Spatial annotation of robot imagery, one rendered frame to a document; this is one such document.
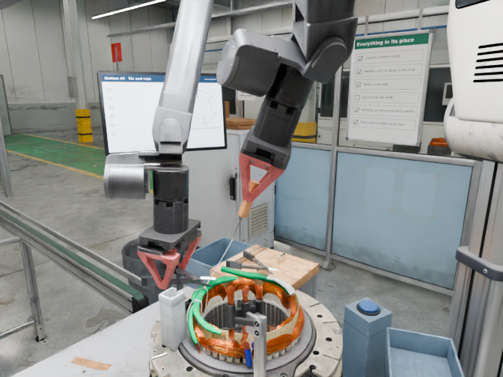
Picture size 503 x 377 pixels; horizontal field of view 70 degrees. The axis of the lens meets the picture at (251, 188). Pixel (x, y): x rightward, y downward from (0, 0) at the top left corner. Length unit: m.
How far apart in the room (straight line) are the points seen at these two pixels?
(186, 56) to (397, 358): 0.64
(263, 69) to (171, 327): 0.40
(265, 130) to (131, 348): 0.84
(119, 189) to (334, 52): 0.36
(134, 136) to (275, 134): 1.13
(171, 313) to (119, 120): 1.10
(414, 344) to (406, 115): 2.12
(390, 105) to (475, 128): 2.03
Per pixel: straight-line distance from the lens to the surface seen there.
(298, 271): 0.90
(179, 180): 0.57
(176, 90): 0.62
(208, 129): 1.63
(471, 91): 0.76
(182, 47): 0.66
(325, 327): 0.67
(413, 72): 2.73
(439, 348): 0.78
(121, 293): 1.51
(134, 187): 0.58
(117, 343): 1.20
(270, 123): 0.49
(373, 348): 0.87
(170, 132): 0.57
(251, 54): 0.46
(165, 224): 0.60
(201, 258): 1.04
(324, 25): 0.44
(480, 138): 0.75
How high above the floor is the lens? 1.48
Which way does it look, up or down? 15 degrees down
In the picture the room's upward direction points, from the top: straight up
